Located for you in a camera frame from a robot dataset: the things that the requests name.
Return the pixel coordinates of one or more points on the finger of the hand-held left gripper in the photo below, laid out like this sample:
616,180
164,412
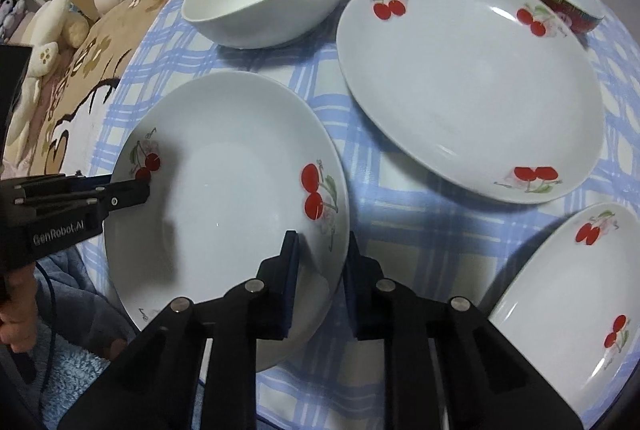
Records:
92,182
127,196

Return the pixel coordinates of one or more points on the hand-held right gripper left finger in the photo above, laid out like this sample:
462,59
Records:
290,282

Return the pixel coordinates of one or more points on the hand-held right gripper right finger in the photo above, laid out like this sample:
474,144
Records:
352,292

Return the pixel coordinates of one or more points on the white cherry print plate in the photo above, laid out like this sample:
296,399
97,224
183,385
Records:
465,80
565,290

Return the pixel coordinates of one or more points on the person's left hand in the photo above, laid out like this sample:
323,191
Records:
17,310

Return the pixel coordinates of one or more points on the blue plaid blanket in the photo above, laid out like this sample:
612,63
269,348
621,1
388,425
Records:
415,230

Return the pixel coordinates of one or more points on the blue fleece garment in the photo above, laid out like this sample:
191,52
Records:
75,325

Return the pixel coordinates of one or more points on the cream plush toy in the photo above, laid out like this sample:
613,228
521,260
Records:
47,35

